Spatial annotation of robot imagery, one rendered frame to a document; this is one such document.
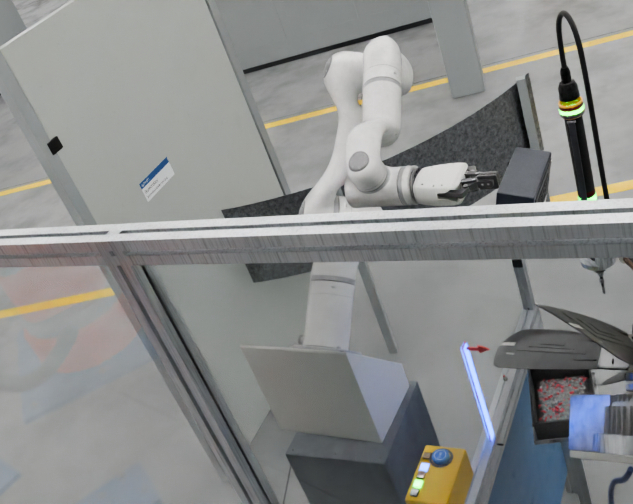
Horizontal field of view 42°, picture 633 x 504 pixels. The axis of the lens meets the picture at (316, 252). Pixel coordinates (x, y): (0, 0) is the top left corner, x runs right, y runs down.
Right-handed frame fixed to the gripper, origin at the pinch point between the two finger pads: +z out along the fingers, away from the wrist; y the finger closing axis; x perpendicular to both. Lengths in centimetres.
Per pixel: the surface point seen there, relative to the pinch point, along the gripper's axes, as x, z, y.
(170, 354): 20, -24, 74
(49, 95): 14, -161, -49
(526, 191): -41, -13, -60
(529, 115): -85, -49, -193
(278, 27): -128, -356, -503
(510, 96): -73, -54, -189
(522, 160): -40, -17, -76
